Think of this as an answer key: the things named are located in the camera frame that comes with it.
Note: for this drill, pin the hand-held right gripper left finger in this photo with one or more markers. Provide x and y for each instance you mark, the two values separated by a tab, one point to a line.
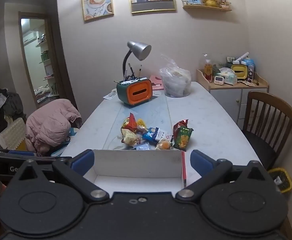
82	161

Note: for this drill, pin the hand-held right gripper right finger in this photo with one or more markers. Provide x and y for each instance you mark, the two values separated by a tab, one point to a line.
201	162

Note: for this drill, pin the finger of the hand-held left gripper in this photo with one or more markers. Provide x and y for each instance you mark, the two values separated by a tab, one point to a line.
21	153

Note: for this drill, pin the reddish brown snack packet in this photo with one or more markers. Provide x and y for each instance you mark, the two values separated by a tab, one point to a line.
178	125

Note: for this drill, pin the white cardboard box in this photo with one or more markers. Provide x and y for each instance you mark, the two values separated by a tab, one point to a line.
136	160

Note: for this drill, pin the blue cookie packet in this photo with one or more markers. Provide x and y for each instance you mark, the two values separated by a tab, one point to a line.
152	133

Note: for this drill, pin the yellow candy packet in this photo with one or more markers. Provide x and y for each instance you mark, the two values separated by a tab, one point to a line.
141	123

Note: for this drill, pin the white ribbed foam mat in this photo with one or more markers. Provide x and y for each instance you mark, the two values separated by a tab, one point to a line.
10	133

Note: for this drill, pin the green chip packet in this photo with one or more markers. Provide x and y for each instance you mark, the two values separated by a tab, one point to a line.
183	137

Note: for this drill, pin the pink padded jacket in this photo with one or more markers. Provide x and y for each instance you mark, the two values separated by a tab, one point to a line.
48	125

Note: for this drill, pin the clear orange snack packet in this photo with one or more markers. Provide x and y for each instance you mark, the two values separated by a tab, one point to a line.
164	145

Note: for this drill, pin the dark clothes pile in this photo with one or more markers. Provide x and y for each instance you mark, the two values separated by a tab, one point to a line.
10	102

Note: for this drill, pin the cream snack packet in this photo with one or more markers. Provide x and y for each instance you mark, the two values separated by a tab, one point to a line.
129	137

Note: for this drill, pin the small blue packet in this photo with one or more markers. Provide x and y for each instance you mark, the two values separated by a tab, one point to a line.
143	146

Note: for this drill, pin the red yellow snack packet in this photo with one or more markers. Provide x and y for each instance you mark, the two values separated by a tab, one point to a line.
129	122

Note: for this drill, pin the brown wooden chair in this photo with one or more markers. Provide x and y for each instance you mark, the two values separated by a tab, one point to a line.
260	145

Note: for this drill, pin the printed paper leaflet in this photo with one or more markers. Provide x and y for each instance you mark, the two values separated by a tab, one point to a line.
109	95

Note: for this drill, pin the white kitchen timer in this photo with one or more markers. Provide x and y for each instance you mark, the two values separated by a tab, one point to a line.
218	80

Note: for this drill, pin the clear plastic bag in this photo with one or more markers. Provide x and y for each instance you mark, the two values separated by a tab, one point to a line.
176	82

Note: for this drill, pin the yellow trash bin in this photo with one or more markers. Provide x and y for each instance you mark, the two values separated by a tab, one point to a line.
287	177

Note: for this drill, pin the orange green desk organizer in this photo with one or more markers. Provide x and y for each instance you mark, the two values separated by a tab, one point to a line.
138	92

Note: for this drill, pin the soft tissue pack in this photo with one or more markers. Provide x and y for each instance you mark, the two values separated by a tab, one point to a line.
229	76

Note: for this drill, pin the orange liquid bottle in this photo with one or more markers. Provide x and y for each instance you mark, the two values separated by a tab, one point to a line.
208	70

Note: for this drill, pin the pink box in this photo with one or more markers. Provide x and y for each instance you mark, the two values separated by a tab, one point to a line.
156	81

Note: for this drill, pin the yellow tissue box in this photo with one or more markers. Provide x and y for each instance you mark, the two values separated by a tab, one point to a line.
242	72

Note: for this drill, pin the white paper roll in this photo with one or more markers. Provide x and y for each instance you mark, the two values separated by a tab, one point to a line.
240	58

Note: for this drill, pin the silver desk lamp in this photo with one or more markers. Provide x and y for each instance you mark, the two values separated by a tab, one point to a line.
139	50

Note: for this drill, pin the framed food picture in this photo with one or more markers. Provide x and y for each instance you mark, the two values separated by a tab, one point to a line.
97	1

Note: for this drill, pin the small shelf ornament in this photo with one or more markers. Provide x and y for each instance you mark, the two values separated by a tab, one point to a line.
224	2

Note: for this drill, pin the brown door frame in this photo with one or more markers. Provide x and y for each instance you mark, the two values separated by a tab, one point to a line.
59	67

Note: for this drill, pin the wooden wall shelf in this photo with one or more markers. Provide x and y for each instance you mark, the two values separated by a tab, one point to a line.
206	8

